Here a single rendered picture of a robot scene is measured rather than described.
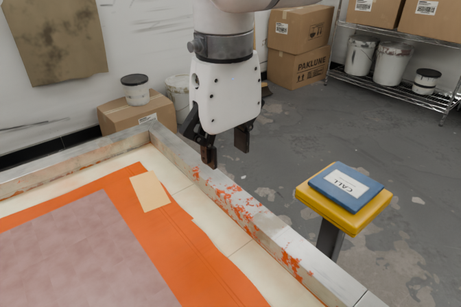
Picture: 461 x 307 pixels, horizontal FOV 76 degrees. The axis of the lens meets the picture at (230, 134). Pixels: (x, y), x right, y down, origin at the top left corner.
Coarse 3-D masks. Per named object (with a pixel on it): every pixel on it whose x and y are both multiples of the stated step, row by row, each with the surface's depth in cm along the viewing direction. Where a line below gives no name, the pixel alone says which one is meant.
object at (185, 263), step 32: (192, 224) 49; (160, 256) 44; (192, 256) 44; (224, 256) 44; (96, 288) 39; (128, 288) 39; (160, 288) 39; (192, 288) 39; (224, 288) 39; (256, 288) 39
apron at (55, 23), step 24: (24, 0) 175; (48, 0) 184; (72, 0) 191; (24, 24) 179; (48, 24) 188; (72, 24) 194; (96, 24) 205; (24, 48) 185; (48, 48) 192; (72, 48) 201; (96, 48) 213; (48, 72) 197; (72, 72) 209; (96, 72) 220
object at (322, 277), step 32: (128, 128) 67; (160, 128) 67; (64, 160) 57; (96, 160) 62; (192, 160) 57; (0, 192) 52; (224, 192) 50; (256, 224) 44; (288, 256) 40; (320, 256) 40; (320, 288) 37; (352, 288) 36
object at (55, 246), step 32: (96, 192) 55; (128, 192) 55; (0, 224) 49; (32, 224) 49; (64, 224) 49; (96, 224) 49; (128, 224) 49; (160, 224) 49; (0, 256) 44; (32, 256) 44; (64, 256) 44; (96, 256) 44; (128, 256) 44; (0, 288) 39; (32, 288) 39; (64, 288) 39
